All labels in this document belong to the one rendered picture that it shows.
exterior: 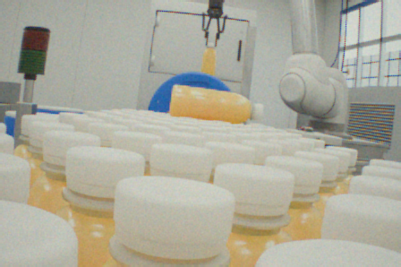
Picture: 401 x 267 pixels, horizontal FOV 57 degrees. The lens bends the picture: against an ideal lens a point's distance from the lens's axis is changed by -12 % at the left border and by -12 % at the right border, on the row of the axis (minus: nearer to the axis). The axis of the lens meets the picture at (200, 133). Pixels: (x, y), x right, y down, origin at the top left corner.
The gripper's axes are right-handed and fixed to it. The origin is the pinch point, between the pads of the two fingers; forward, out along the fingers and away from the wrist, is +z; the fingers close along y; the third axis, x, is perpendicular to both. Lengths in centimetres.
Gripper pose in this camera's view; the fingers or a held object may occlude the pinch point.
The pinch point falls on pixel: (211, 39)
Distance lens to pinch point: 205.0
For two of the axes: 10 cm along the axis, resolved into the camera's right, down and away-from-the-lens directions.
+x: 0.3, 0.6, -10.0
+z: -1.2, 9.9, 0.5
